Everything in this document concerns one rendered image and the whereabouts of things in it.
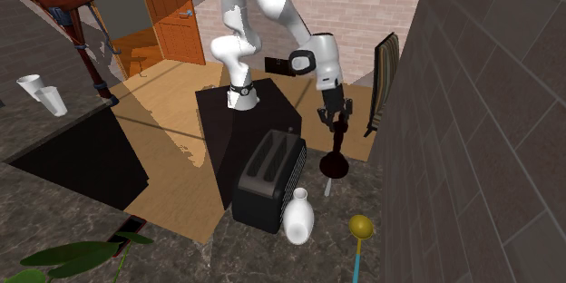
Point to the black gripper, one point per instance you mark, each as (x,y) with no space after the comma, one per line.
(333,98)

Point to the striped chair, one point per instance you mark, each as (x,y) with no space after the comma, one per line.
(385,78)

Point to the dark robot stand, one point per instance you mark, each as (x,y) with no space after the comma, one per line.
(265,109)

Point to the small grey stick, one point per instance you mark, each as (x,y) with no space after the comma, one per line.
(327,188)

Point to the black toaster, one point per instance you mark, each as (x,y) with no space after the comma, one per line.
(261,193)

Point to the white vase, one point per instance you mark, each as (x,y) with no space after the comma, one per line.
(298,222)

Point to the orange wooden door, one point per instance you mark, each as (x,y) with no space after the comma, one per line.
(174,16)

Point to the black phone red case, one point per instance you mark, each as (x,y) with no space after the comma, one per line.
(128,229)

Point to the white cup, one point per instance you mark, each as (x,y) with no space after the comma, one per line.
(30,84)
(53,101)

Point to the green leafy plant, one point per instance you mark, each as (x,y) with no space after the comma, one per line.
(73,255)

